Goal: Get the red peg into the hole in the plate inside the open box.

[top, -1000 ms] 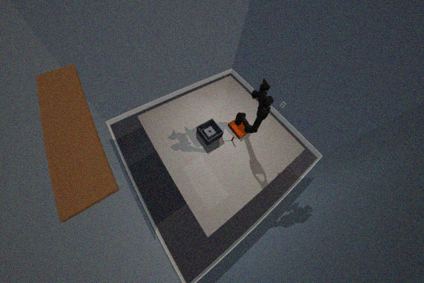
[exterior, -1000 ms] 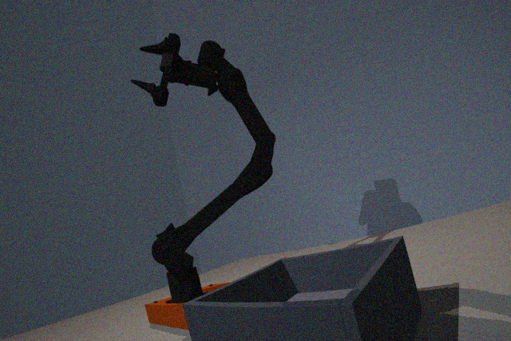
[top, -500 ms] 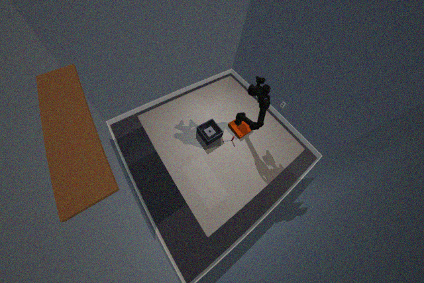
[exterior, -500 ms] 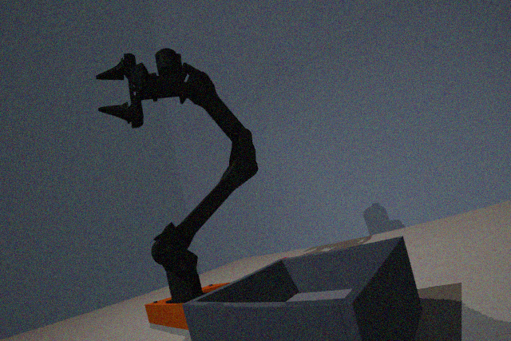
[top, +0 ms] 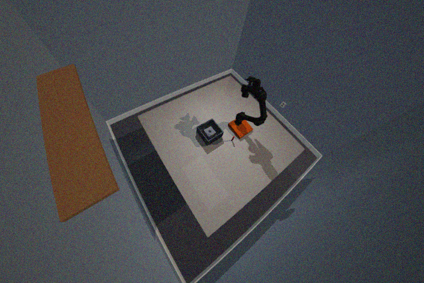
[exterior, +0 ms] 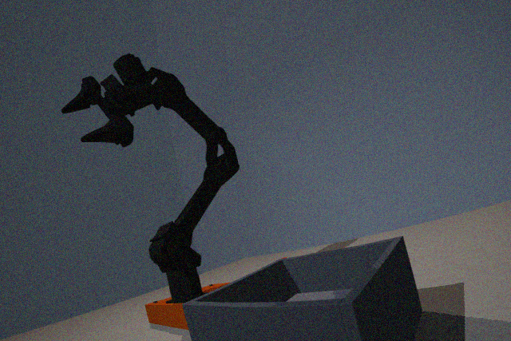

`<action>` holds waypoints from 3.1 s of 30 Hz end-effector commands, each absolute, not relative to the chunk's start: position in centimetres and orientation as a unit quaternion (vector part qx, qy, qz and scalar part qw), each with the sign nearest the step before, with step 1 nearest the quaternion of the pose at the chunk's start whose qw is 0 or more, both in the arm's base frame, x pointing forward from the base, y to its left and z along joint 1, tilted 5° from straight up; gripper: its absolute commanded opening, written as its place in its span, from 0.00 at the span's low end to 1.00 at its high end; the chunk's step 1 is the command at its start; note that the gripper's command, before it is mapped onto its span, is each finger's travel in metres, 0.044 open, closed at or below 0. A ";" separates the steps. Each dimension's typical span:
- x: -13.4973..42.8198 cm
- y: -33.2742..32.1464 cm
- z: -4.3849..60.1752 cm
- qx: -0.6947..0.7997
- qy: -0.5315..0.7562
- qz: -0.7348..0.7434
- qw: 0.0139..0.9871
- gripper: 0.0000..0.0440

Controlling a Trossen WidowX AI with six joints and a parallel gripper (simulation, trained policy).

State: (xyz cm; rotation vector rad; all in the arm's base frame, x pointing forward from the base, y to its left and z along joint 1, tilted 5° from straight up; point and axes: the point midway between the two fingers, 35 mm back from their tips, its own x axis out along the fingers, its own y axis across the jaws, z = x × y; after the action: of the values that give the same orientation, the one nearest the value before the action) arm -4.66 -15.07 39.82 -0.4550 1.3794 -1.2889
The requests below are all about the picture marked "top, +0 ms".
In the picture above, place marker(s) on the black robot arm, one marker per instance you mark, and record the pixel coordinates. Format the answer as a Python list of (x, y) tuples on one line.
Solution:
[(261, 97)]

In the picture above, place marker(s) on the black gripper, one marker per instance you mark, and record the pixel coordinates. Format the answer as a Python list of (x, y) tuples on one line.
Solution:
[(250, 79)]

